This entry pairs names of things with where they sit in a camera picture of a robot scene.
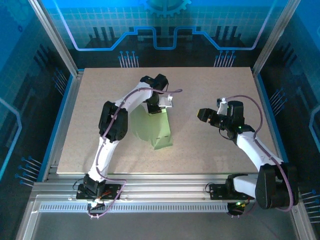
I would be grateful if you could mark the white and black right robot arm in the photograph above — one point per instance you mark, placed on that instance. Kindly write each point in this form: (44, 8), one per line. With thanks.
(247, 147)

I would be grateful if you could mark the aluminium frame cross rail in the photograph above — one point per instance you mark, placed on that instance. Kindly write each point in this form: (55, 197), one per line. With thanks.
(162, 188)

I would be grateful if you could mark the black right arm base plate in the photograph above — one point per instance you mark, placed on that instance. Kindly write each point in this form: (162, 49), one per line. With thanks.
(215, 196)

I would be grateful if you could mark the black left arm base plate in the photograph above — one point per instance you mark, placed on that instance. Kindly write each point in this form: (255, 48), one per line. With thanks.
(80, 196)

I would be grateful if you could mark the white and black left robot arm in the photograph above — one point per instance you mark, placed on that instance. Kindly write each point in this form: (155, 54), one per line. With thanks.
(108, 150)

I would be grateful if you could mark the aluminium corner post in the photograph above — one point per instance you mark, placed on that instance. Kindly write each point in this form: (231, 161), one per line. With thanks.
(275, 37)
(59, 41)

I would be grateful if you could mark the white connector plug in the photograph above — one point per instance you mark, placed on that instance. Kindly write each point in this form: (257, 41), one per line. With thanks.
(94, 203)

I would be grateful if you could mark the grey metal base tray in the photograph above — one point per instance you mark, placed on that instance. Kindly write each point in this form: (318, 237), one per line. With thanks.
(162, 227)

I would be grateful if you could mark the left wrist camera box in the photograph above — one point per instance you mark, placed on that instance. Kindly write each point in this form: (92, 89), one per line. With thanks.
(166, 101)

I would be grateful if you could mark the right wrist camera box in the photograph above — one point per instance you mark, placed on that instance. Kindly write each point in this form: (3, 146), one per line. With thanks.
(222, 107)

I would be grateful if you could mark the light green paper box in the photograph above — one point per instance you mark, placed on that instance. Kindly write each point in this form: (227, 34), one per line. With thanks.
(160, 130)

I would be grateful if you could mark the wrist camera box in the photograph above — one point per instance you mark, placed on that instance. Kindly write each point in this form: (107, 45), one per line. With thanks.
(222, 107)
(166, 101)

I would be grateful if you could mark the aluminium side rail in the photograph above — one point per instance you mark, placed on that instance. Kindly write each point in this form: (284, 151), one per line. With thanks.
(71, 100)
(265, 105)

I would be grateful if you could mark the black controller board with LEDs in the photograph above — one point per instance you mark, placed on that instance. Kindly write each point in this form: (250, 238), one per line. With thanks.
(235, 208)

